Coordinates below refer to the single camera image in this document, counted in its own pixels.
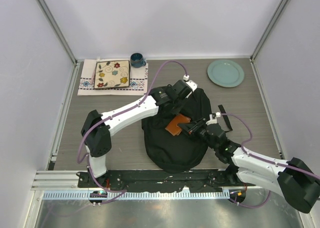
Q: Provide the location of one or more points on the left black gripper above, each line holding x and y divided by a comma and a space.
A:
174, 111

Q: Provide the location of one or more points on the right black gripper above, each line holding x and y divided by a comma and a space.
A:
192, 127

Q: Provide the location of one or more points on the brown leather wallet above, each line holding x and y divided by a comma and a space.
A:
173, 126

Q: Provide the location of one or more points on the black student backpack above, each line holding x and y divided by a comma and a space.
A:
176, 154

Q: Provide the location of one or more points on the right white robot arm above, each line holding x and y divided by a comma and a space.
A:
293, 180

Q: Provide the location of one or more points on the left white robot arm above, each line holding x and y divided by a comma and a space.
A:
98, 129

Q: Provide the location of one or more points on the white patterned cloth mat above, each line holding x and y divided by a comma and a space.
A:
137, 83

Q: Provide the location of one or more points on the light teal round plate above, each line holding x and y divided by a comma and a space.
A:
225, 73

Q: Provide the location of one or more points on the dark blue ceramic cup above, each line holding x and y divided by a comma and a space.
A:
137, 60

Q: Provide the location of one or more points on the floral square ceramic plate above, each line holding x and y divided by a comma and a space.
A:
112, 74

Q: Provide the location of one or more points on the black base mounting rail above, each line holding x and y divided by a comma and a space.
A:
152, 181

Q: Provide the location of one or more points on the white slotted cable duct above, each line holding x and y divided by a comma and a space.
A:
98, 195

